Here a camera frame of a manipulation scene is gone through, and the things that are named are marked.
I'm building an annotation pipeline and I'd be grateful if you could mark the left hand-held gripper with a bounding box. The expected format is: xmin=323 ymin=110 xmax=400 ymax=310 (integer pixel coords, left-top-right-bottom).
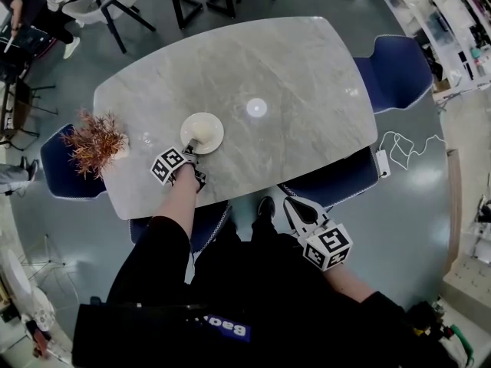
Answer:
xmin=150 ymin=137 xmax=208 ymax=194

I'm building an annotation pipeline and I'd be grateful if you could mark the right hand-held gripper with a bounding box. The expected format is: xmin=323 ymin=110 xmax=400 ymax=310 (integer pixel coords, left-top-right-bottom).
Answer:
xmin=282 ymin=196 xmax=354 ymax=273

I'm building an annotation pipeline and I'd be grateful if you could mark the white round plate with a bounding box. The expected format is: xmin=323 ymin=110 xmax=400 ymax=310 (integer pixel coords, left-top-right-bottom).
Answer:
xmin=180 ymin=112 xmax=225 ymax=156

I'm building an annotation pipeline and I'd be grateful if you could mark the person's left forearm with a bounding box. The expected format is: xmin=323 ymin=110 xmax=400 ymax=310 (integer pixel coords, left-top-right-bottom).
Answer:
xmin=150 ymin=163 xmax=201 ymax=245

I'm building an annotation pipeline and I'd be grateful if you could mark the person's right forearm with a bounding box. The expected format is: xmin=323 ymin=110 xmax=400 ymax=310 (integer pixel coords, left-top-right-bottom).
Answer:
xmin=324 ymin=261 xmax=377 ymax=304

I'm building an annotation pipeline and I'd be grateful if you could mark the grey chair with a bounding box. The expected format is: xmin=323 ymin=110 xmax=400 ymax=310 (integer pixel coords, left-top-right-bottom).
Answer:
xmin=128 ymin=200 xmax=233 ymax=255
xmin=278 ymin=146 xmax=381 ymax=209

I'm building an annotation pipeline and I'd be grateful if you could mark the grey marble dining table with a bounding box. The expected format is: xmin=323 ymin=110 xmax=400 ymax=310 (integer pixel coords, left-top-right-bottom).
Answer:
xmin=93 ymin=15 xmax=380 ymax=221

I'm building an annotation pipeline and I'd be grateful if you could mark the person's black shoe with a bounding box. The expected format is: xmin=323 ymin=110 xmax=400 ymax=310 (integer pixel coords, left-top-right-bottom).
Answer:
xmin=257 ymin=196 xmax=277 ymax=222

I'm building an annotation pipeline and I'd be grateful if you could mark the person's black clothing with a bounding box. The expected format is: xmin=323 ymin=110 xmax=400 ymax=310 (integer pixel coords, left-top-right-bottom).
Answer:
xmin=71 ymin=212 xmax=461 ymax=368

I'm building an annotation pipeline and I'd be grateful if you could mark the white power strip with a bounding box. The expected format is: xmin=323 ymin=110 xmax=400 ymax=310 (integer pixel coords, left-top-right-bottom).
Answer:
xmin=375 ymin=149 xmax=393 ymax=179

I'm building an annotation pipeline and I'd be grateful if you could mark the dried brown plant in vase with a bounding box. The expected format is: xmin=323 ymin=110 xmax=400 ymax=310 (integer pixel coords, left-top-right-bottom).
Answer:
xmin=60 ymin=108 xmax=130 ymax=179

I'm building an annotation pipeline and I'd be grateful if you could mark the blue shell chair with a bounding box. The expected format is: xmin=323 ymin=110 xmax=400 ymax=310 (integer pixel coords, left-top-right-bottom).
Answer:
xmin=40 ymin=123 xmax=108 ymax=201
xmin=352 ymin=34 xmax=435 ymax=116

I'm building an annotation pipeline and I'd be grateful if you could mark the black bag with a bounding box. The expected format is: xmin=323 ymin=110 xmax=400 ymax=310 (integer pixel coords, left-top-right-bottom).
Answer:
xmin=406 ymin=301 xmax=447 ymax=337

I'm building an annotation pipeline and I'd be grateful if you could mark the wooden folding stand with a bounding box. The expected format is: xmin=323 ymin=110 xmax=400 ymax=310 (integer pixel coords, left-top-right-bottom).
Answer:
xmin=0 ymin=76 xmax=59 ymax=151

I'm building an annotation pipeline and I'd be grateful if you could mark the black wheeled cart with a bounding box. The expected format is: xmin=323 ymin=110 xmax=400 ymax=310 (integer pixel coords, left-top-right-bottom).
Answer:
xmin=0 ymin=23 xmax=51 ymax=84

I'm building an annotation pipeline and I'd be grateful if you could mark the white floral stool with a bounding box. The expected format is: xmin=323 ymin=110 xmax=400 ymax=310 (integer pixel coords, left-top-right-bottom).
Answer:
xmin=22 ymin=284 xmax=57 ymax=332

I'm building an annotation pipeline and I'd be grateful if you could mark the white shelf unit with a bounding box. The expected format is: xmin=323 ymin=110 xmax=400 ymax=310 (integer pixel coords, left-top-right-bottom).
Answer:
xmin=367 ymin=0 xmax=491 ymax=92

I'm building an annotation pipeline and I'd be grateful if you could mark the white cable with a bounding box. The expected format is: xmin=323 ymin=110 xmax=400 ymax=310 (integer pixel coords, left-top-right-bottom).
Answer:
xmin=379 ymin=130 xmax=450 ymax=170

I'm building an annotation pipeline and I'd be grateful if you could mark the wire frame stand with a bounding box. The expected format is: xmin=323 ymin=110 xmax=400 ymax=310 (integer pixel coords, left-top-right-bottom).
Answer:
xmin=18 ymin=234 xmax=80 ymax=294

